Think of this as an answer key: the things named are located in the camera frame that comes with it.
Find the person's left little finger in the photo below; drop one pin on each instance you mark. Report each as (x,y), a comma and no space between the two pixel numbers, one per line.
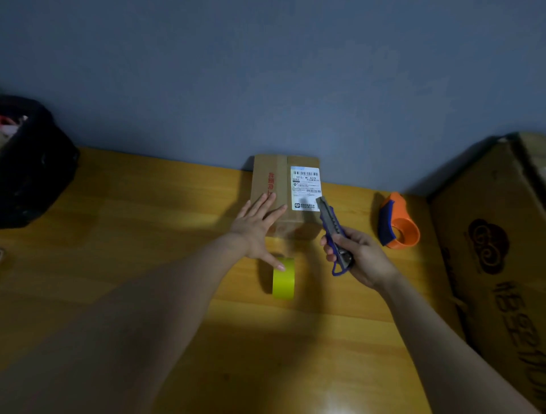
(244,209)

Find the person's right thumb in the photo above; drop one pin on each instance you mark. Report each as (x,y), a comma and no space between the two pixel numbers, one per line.
(344,242)

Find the person's left forearm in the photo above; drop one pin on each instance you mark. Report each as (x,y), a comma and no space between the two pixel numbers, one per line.
(140,324)

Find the person's right hand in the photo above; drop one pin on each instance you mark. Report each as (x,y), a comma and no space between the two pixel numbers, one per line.
(367,260)

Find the small labelled cardboard box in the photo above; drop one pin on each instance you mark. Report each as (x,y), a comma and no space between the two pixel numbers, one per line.
(298,179)

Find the person's left thumb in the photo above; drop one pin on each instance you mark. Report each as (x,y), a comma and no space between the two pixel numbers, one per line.
(274,261)

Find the large printed cardboard box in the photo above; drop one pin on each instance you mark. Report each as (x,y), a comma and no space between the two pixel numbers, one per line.
(499,264)

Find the person's left middle finger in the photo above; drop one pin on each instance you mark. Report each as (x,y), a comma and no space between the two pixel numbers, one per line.
(267,204)

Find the black bag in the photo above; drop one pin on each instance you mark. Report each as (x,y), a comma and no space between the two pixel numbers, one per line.
(34,170)

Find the red white items in bag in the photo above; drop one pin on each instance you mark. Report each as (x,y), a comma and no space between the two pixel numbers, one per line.
(9,124)

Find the orange blue tape dispenser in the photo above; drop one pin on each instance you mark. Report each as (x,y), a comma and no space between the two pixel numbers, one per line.
(401,221)

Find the person's left hand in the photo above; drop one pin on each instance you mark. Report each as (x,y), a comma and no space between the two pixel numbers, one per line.
(252,232)

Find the person's right forearm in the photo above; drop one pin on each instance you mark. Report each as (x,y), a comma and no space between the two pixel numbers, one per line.
(439,354)

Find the blue grey utility knife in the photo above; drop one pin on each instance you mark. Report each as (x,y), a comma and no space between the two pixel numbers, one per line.
(330,226)

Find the yellow tape roll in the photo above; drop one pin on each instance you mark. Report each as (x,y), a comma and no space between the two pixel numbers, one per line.
(284,279)

